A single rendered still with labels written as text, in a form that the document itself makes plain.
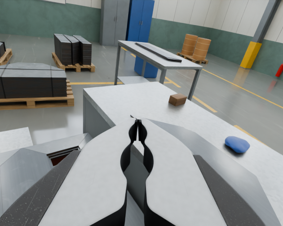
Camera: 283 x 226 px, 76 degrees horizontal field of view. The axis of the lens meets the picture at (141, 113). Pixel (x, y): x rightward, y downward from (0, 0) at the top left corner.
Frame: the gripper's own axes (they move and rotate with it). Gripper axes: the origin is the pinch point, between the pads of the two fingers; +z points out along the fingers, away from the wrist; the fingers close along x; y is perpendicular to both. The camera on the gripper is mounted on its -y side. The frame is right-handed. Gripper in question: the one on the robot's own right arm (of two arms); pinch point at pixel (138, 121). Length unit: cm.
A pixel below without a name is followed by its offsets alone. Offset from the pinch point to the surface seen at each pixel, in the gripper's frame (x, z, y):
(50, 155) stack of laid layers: -42, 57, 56
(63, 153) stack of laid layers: -37, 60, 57
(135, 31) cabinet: -24, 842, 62
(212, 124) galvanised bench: 41, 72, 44
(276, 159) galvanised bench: 62, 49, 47
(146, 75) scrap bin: 18, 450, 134
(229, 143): 41, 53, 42
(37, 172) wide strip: -42, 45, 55
